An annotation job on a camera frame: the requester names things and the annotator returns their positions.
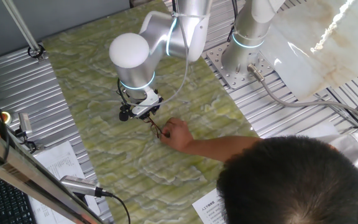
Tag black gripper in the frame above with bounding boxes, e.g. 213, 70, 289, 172
135, 104, 163, 121

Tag red frame glasses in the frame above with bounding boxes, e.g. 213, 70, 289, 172
144, 116, 172, 139

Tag person's forearm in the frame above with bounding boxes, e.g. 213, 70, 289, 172
186, 135, 264, 163

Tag person's hand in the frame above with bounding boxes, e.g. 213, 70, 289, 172
159, 117, 196, 153

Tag green marble pattern mat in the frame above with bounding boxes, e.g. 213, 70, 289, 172
41, 0, 259, 224

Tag printed table paper sheet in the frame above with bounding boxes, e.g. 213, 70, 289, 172
28, 140, 102, 224

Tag paper with Chinese text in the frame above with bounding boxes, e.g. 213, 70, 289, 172
191, 189, 227, 224

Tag yellow red emergency button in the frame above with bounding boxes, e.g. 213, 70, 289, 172
0, 111, 13, 126

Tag aluminium pole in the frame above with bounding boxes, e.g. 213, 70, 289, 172
1, 0, 47, 60

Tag person's dark haired head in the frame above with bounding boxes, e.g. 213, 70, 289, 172
215, 135, 358, 224

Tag plain white sheet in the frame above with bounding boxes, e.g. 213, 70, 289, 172
290, 122, 340, 138

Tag black keyboard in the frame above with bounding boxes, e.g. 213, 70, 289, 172
0, 169, 37, 224

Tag white marble pattern sheet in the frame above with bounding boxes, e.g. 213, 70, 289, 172
259, 0, 358, 103

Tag white shirt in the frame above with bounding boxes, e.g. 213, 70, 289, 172
327, 132, 358, 188

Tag silver camera bracket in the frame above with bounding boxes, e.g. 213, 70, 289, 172
131, 90, 163, 118

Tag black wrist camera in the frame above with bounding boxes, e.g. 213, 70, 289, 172
118, 104, 134, 123

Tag thick black wrist cable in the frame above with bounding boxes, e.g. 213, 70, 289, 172
116, 78, 130, 108

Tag thin grey wrist cable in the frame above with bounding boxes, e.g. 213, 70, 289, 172
126, 12, 190, 108

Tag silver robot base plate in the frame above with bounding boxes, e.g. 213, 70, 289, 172
206, 42, 275, 90

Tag black camera cable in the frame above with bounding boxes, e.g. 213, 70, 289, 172
101, 190, 132, 224

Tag silver depth camera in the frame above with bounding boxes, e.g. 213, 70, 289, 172
60, 175, 106, 198

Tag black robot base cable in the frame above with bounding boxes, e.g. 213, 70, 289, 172
227, 0, 238, 44

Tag small grey camera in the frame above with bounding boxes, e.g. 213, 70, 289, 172
17, 112, 34, 134

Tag black ring clamp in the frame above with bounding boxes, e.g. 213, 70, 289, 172
27, 44, 45, 59

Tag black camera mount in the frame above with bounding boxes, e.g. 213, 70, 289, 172
13, 127, 39, 154

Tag thick grey base cable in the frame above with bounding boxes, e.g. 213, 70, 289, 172
246, 63, 358, 124

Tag aluminium frame bar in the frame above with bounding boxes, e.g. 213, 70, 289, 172
0, 119, 105, 224

